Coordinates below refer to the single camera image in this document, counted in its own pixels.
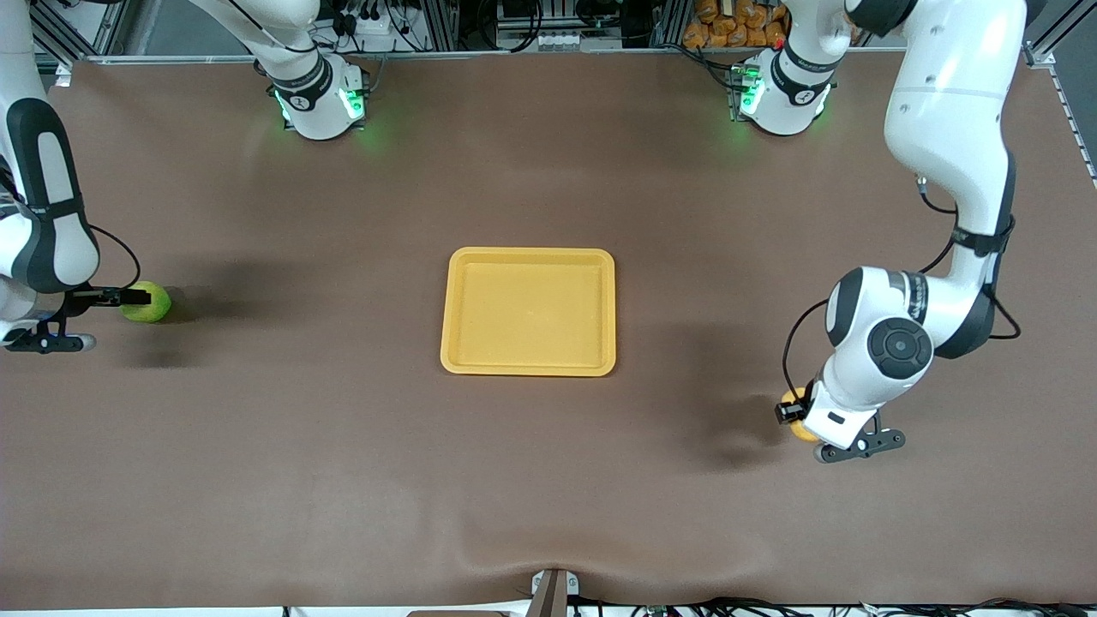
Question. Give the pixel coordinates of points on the white power strip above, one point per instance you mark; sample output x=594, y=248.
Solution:
x=377, y=24

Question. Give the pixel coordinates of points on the silver corner bracket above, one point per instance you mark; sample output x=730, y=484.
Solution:
x=1041, y=56
x=64, y=75

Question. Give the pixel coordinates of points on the aluminium frame post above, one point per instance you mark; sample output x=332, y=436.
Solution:
x=670, y=24
x=441, y=26

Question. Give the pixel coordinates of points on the yellow plastic tray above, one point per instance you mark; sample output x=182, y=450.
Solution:
x=527, y=313

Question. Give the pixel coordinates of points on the silver table edge rail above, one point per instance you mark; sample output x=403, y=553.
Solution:
x=514, y=55

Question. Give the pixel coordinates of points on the brown table mat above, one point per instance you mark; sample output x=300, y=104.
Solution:
x=548, y=480

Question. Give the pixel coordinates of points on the white connector strip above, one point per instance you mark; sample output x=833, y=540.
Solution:
x=566, y=40

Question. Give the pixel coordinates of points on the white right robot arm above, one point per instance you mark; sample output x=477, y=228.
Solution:
x=300, y=94

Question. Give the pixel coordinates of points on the orange snack bag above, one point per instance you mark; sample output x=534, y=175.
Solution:
x=728, y=26

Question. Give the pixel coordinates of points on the green apple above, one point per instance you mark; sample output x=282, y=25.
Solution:
x=159, y=309

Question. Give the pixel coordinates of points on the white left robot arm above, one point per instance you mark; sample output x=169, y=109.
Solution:
x=951, y=103

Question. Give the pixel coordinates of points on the yellow potato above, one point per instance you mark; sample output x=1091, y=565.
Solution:
x=806, y=432

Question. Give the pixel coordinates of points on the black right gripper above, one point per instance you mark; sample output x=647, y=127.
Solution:
x=87, y=297

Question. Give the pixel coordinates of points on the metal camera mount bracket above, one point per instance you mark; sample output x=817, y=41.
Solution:
x=553, y=596

